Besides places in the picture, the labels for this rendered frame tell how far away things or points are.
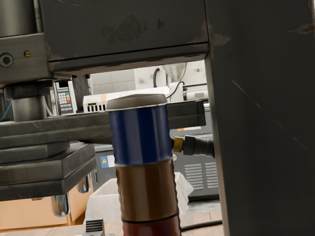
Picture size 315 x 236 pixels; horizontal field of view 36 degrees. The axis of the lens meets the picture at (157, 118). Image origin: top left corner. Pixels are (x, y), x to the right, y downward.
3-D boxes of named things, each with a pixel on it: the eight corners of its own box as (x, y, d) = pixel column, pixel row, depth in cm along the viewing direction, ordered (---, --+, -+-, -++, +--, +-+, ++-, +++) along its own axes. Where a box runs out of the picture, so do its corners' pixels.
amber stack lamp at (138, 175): (124, 208, 34) (118, 160, 33) (179, 202, 33) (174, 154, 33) (116, 223, 30) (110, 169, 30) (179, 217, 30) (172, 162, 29)
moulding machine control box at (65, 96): (56, 115, 500) (52, 78, 498) (63, 114, 522) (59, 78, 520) (74, 113, 498) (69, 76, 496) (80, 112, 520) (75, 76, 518)
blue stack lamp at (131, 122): (118, 158, 33) (112, 109, 33) (173, 151, 33) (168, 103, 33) (109, 166, 30) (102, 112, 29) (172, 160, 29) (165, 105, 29)
